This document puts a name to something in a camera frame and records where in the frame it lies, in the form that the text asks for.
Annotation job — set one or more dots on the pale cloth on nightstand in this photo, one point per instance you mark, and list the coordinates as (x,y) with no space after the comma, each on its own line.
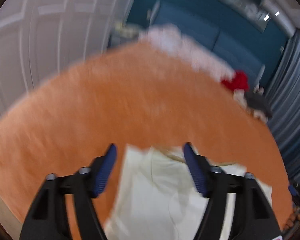
(126,30)

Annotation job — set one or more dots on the grey nightstand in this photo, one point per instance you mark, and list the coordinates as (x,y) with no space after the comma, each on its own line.
(120,41)

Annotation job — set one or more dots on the cream quilted jacket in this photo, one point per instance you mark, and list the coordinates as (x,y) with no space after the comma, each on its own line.
(152,192)

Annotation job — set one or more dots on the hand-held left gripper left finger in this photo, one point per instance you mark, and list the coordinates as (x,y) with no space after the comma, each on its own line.
(103,172)

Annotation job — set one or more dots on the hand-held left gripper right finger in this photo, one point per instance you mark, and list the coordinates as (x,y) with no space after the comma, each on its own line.
(196,172)

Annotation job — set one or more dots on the pink crumpled quilt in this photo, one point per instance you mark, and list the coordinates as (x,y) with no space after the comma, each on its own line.
(190,47)

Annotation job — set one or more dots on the red garment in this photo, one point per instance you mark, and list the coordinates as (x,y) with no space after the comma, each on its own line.
(236,80)

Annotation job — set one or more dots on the grey curtain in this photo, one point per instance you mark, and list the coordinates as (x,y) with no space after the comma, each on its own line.
(290,80)

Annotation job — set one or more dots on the orange plush blanket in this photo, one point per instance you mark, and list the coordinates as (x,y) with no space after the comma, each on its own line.
(115,100)

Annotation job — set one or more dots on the blue padded headboard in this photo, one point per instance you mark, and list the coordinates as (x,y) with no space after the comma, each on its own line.
(190,17)

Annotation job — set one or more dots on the white panelled wardrobe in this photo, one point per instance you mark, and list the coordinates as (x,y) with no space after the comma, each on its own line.
(52,42)

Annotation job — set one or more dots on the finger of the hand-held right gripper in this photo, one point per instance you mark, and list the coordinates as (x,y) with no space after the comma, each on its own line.
(293,191)

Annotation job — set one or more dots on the dark grey garment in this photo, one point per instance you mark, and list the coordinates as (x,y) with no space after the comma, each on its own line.
(257,102)

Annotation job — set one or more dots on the cream fluffy garment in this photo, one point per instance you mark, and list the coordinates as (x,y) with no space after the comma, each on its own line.
(240,96)

